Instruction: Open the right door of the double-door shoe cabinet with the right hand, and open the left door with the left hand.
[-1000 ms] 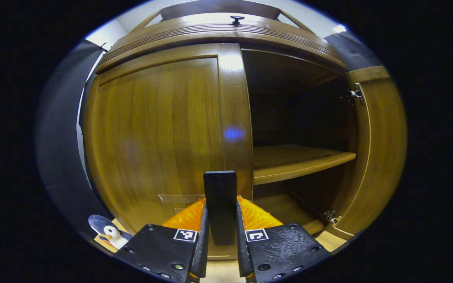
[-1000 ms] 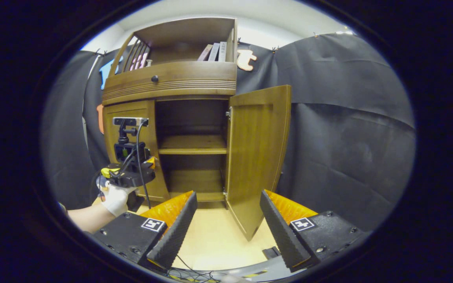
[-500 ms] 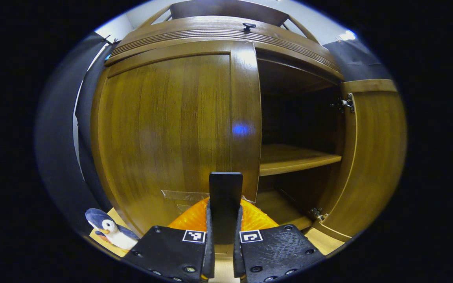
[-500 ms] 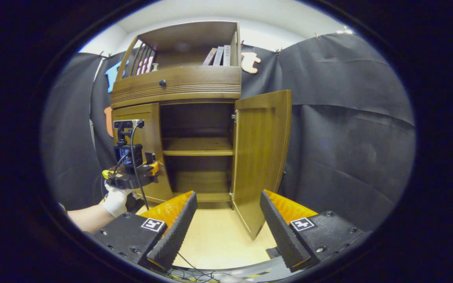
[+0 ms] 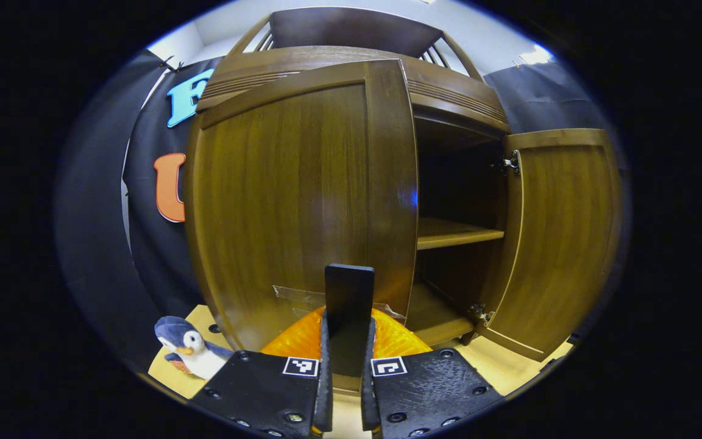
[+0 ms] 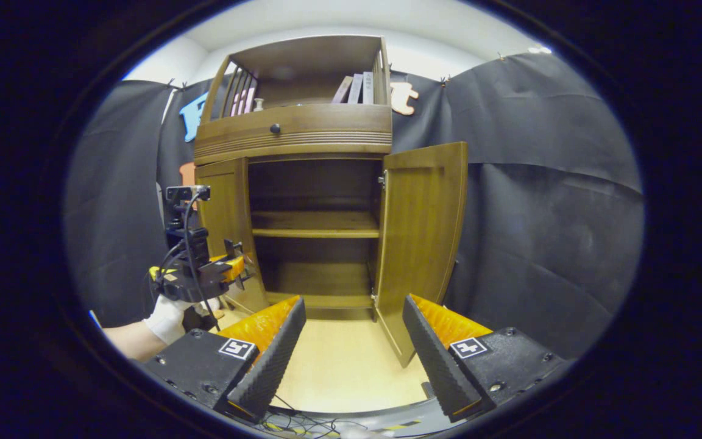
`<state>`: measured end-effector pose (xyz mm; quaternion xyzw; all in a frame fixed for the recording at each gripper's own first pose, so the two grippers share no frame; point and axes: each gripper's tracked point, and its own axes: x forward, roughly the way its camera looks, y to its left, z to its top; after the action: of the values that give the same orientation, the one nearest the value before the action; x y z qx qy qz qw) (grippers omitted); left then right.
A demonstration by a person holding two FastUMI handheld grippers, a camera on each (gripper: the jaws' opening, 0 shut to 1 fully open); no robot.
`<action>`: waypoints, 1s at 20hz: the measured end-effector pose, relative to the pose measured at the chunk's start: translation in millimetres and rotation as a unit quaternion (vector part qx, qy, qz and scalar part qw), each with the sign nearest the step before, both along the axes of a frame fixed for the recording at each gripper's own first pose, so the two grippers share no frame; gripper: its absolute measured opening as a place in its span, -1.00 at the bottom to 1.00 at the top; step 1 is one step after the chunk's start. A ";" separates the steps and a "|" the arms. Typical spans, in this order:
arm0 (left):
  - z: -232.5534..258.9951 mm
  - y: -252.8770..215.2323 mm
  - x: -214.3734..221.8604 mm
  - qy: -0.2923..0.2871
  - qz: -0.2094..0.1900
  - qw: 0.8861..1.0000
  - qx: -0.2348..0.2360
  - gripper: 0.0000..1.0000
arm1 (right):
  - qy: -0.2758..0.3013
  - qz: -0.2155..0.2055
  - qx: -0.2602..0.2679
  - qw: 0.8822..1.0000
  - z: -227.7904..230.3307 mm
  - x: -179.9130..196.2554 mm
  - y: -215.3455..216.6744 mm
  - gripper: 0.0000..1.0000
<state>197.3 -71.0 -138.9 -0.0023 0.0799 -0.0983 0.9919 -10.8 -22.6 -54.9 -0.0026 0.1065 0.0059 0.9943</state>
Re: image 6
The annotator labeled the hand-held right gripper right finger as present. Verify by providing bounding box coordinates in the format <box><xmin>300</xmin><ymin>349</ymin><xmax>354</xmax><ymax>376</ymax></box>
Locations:
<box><xmin>402</xmin><ymin>294</ymin><xmax>566</xmax><ymax>423</ymax></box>

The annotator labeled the wooden shoe cabinet door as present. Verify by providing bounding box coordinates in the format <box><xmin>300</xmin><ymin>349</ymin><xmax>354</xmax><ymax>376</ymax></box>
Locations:
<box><xmin>196</xmin><ymin>157</ymin><xmax>270</xmax><ymax>315</ymax></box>
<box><xmin>374</xmin><ymin>141</ymin><xmax>469</xmax><ymax>368</ymax></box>

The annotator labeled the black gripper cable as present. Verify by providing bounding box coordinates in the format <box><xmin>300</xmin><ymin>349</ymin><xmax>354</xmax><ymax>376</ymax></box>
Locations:
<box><xmin>159</xmin><ymin>189</ymin><xmax>222</xmax><ymax>331</ymax></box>

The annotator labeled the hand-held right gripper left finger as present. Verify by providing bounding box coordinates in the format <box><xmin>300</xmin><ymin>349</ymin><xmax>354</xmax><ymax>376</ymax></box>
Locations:
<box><xmin>143</xmin><ymin>296</ymin><xmax>307</xmax><ymax>424</ymax></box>

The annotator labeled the black backdrop cloth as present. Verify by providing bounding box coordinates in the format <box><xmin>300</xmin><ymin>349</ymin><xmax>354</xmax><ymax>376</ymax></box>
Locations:
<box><xmin>63</xmin><ymin>52</ymin><xmax>645</xmax><ymax>360</ymax></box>

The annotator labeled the wooden double-door shoe cabinet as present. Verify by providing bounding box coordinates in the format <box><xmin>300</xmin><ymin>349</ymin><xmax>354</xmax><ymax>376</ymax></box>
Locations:
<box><xmin>193</xmin><ymin>35</ymin><xmax>394</xmax><ymax>322</ymax></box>

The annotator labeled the pink white book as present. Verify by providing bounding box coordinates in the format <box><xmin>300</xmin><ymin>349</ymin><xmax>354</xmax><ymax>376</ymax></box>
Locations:
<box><xmin>332</xmin><ymin>75</ymin><xmax>354</xmax><ymax>104</ymax></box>

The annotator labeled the thin black cable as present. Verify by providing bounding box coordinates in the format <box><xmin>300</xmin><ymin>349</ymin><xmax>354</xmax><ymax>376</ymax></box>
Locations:
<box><xmin>263</xmin><ymin>395</ymin><xmax>342</xmax><ymax>438</ymax></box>

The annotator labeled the wooden drawer with black knob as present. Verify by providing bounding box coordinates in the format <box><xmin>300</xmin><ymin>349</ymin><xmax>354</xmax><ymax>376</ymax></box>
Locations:
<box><xmin>194</xmin><ymin>104</ymin><xmax>393</xmax><ymax>147</ymax></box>

